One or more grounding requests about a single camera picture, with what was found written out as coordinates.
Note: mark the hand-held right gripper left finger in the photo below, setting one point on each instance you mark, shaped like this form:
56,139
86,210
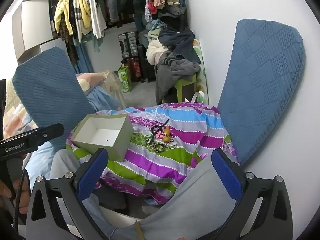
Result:
92,176

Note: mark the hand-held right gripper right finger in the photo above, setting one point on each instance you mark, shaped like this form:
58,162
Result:
227,176

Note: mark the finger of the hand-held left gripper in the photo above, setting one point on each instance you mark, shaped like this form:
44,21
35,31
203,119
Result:
51,132

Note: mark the grey-green cardboard box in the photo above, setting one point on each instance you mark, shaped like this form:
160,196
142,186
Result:
120,142

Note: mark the orange pendant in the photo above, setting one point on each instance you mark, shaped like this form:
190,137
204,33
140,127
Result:
166,133

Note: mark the pink charm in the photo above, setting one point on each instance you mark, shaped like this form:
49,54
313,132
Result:
158,136

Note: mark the person's left hand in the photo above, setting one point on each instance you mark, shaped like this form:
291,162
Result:
23,195

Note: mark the pastel patchwork blanket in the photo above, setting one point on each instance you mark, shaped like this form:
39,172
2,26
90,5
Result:
15,115

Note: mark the blue quilted cushion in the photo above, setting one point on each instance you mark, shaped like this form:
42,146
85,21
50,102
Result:
262,87
50,90

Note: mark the person's right leg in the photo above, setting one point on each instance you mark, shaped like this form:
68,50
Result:
195,205

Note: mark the colourful striped blanket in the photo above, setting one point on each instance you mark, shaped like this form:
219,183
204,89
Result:
175,165

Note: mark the light blue sheet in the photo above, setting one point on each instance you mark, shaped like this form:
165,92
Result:
105,100

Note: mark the pink pillow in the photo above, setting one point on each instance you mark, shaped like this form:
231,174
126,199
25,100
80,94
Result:
87,80

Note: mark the clear plastic bag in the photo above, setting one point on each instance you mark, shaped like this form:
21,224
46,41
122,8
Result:
113,87

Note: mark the blue curtain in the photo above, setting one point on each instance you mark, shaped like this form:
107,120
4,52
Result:
83,60

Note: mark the green shopping bag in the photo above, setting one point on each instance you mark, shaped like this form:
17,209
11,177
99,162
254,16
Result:
125,80

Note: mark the dark plaid garment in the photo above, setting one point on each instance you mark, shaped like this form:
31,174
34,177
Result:
68,37

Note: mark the red suitcase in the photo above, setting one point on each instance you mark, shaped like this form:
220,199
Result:
131,68

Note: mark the green plastic stool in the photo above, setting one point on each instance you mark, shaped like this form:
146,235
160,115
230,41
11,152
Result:
186,82

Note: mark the white cabinet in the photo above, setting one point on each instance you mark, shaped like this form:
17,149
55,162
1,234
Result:
35,22

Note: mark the grey suitcase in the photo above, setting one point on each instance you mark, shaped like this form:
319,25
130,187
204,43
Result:
126,45

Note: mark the black suitcase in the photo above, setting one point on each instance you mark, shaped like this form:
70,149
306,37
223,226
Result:
145,65

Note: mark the grey fleece garment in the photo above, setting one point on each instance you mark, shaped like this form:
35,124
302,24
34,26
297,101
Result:
172,70

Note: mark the yellow hooded jacket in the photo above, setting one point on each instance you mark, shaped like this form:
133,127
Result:
63,7

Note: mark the floral folded mat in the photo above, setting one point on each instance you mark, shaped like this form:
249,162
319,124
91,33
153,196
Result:
201,52

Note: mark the white shirt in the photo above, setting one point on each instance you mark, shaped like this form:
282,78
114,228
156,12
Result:
96,12

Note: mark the cream fleece jacket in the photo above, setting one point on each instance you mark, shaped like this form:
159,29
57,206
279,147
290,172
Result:
155,51

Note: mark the dark navy garment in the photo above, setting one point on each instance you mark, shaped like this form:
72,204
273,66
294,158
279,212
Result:
178,42

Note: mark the grey hanging jacket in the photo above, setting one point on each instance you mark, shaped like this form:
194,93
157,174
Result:
117,0

